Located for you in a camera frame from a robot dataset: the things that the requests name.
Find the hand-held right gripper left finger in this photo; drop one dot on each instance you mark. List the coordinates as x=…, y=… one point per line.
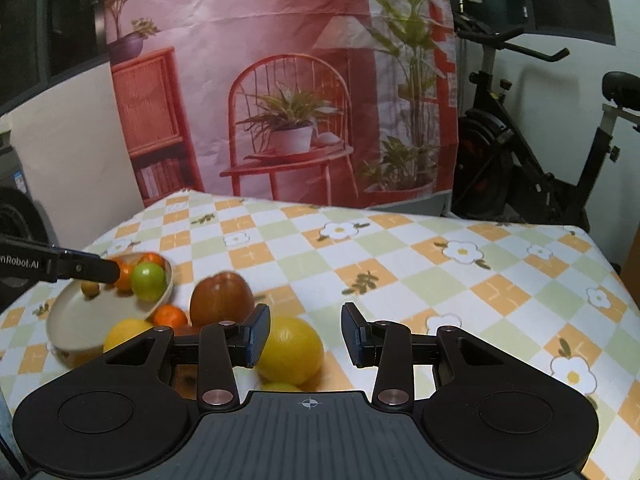
x=257, y=335

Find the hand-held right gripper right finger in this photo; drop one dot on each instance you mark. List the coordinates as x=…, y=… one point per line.
x=352, y=335

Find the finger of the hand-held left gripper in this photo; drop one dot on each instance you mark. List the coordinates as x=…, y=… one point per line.
x=90, y=267

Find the small olive brown fruit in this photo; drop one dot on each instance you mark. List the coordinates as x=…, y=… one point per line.
x=90, y=288

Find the small tangerine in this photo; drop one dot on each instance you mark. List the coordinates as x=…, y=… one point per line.
x=170, y=316
x=125, y=275
x=152, y=259

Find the yellow lemon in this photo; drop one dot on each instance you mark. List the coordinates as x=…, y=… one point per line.
x=125, y=335
x=295, y=350

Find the beige round plate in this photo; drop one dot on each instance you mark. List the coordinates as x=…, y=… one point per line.
x=100, y=315

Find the green apple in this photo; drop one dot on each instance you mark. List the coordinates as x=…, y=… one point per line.
x=148, y=281
x=280, y=386

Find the grey washing machine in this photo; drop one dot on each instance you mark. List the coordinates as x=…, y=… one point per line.
x=15, y=210

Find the checked floral tablecloth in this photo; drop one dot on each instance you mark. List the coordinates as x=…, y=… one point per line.
x=400, y=260

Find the black exercise bike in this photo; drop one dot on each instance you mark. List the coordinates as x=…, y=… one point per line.
x=490, y=160

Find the pink printed backdrop cloth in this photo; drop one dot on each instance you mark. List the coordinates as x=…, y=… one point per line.
x=250, y=35

